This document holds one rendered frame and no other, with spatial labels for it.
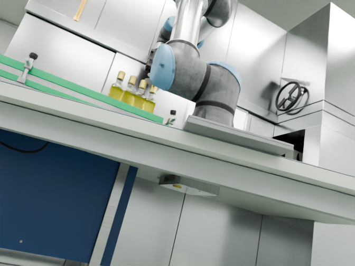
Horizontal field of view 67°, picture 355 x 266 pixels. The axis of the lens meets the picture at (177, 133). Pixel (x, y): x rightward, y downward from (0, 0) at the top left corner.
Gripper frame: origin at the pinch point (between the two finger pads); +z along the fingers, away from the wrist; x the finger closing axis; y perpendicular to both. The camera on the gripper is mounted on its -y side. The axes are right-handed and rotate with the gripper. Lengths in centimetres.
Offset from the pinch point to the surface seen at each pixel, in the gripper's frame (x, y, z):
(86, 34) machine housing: -9.8, 40.9, -19.1
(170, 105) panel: -13.2, -13.8, 0.3
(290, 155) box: -18, -104, 1
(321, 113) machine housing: 15, -94, -16
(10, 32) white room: -297, 189, -142
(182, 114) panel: -13.8, -22.3, 2.8
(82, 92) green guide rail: 16.0, 29.2, 21.6
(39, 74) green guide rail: 17, 46, 21
